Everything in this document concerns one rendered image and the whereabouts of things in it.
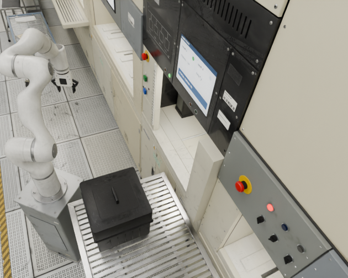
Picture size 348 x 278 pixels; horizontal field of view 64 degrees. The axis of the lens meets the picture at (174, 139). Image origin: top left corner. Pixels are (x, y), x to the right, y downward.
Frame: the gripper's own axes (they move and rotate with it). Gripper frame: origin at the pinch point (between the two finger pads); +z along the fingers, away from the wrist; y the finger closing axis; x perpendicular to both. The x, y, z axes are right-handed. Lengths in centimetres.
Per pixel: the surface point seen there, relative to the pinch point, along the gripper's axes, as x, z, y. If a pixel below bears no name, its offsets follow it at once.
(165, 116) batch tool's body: -4, 14, 66
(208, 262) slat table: -99, 25, 90
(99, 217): -88, 0, 36
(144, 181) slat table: -52, 25, 55
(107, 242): -94, 16, 39
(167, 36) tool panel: -29, -60, 62
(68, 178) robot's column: -52, 25, 9
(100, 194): -77, 0, 34
